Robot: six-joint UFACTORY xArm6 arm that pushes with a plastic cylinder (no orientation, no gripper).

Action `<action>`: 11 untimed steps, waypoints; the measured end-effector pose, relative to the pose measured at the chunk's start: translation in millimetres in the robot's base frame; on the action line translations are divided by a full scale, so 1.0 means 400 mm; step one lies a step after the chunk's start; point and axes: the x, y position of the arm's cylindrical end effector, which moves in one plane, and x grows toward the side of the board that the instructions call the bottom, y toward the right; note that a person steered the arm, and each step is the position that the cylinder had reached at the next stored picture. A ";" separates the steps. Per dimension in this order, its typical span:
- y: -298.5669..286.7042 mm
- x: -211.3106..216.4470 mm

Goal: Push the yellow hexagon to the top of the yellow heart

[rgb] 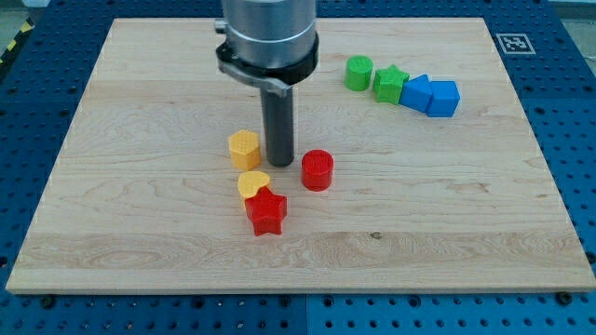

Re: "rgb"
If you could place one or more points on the yellow heart block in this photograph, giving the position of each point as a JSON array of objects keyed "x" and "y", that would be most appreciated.
[{"x": 249, "y": 183}]

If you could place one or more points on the green cylinder block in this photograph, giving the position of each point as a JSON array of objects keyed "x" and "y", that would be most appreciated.
[{"x": 358, "y": 71}]

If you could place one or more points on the white fiducial marker tag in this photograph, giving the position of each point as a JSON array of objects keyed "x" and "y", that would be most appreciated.
[{"x": 515, "y": 43}]

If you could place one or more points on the blue cube block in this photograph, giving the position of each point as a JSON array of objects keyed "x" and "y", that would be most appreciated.
[{"x": 444, "y": 100}]

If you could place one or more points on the red star block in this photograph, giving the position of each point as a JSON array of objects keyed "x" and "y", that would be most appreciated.
[{"x": 266, "y": 211}]

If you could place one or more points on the red cylinder block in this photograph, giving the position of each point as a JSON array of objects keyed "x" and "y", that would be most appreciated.
[{"x": 317, "y": 170}]

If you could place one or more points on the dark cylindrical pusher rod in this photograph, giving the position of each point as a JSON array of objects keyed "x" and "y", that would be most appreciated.
[{"x": 277, "y": 113}]

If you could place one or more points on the green star block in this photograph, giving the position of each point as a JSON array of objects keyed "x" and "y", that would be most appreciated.
[{"x": 388, "y": 84}]

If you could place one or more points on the wooden board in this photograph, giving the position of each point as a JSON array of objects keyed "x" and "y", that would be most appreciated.
[{"x": 143, "y": 196}]

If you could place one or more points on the yellow hexagon block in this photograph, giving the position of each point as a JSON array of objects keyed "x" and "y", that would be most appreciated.
[{"x": 244, "y": 148}]

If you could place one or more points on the blue arrow-shaped block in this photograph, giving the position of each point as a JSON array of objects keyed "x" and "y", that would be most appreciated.
[{"x": 417, "y": 93}]

